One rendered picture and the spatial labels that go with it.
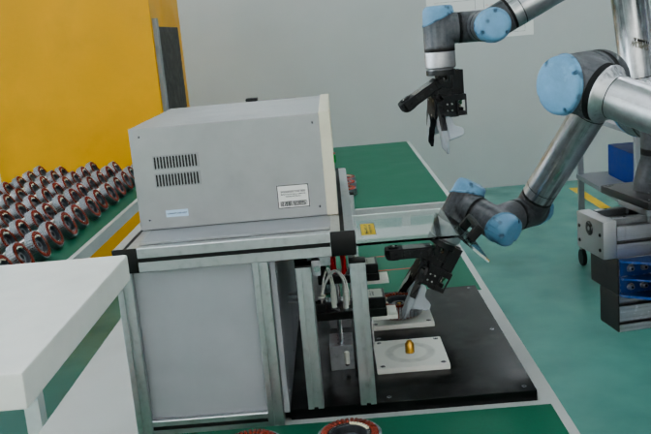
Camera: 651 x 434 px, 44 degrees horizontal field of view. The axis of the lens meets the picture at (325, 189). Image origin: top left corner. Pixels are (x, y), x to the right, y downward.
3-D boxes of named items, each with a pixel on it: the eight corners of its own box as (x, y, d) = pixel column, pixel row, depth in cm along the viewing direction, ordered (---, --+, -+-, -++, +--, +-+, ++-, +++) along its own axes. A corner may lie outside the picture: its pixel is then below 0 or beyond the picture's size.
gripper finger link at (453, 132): (470, 145, 191) (461, 112, 194) (446, 148, 190) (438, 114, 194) (466, 151, 193) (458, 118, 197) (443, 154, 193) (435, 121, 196)
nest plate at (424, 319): (426, 304, 202) (426, 299, 201) (434, 325, 187) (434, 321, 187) (367, 309, 202) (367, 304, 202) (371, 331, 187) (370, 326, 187)
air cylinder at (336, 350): (354, 355, 175) (352, 330, 174) (356, 369, 167) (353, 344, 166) (330, 356, 175) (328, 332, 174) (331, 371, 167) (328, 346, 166)
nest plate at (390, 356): (440, 341, 178) (440, 335, 178) (450, 368, 163) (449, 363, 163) (373, 346, 178) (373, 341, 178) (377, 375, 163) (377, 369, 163)
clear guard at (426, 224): (468, 232, 177) (466, 205, 176) (489, 262, 154) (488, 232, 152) (322, 244, 178) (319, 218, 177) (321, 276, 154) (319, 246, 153)
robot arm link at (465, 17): (510, 40, 188) (463, 45, 188) (499, 40, 199) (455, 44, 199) (508, 6, 186) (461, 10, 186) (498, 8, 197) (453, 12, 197)
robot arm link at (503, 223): (537, 211, 181) (500, 191, 189) (505, 222, 174) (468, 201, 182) (528, 241, 185) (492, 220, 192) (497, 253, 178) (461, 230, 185)
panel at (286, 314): (300, 297, 215) (290, 190, 210) (291, 412, 151) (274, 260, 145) (296, 298, 215) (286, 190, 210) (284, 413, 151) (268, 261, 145)
